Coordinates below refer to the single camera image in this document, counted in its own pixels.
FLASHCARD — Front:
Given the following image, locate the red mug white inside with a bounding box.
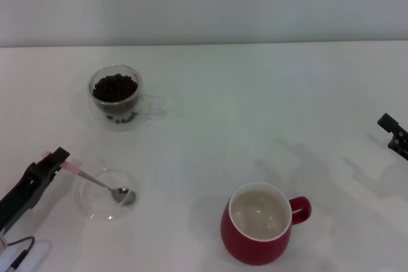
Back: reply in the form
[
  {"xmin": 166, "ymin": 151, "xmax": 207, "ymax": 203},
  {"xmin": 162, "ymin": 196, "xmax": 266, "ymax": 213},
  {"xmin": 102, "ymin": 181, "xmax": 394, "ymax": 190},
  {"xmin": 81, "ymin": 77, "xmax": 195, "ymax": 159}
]
[{"xmin": 219, "ymin": 182, "xmax": 312, "ymax": 266}]

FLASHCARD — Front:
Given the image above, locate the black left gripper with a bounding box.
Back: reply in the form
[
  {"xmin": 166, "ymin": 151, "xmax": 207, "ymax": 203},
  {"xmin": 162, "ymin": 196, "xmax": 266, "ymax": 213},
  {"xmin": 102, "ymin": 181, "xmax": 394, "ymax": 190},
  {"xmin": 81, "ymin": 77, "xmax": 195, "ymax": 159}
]
[{"xmin": 0, "ymin": 147, "xmax": 71, "ymax": 238}]

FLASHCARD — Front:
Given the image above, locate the glass cup with handle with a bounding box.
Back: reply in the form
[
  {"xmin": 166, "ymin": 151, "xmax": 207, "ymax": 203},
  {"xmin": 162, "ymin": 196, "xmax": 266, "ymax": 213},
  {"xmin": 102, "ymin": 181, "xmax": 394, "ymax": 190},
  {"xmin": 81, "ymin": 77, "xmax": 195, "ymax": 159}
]
[{"xmin": 87, "ymin": 64, "xmax": 165, "ymax": 132}]

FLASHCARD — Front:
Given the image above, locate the pink handled metal spoon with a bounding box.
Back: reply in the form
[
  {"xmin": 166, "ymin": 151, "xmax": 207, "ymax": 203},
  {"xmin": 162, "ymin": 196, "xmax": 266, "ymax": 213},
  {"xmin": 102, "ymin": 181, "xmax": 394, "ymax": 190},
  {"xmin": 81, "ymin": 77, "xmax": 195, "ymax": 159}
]
[{"xmin": 43, "ymin": 150, "xmax": 137, "ymax": 206}]

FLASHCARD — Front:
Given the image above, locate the clear glass saucer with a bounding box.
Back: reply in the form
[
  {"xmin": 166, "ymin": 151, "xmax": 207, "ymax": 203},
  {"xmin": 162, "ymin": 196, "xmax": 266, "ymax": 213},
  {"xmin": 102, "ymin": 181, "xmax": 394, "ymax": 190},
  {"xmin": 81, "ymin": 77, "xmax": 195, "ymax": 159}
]
[{"xmin": 75, "ymin": 167, "xmax": 138, "ymax": 222}]

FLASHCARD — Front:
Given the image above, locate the dark left arm cable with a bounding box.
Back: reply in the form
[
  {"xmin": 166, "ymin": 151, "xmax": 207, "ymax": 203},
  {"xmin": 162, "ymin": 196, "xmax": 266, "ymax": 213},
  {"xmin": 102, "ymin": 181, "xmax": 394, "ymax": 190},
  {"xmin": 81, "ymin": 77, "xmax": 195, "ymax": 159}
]
[{"xmin": 6, "ymin": 236, "xmax": 36, "ymax": 254}]

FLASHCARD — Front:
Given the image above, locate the pile of coffee beans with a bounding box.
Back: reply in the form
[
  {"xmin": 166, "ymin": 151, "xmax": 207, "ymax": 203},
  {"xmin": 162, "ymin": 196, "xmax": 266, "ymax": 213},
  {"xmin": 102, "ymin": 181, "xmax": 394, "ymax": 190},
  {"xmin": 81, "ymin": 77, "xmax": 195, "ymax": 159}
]
[{"xmin": 92, "ymin": 73, "xmax": 140, "ymax": 103}]

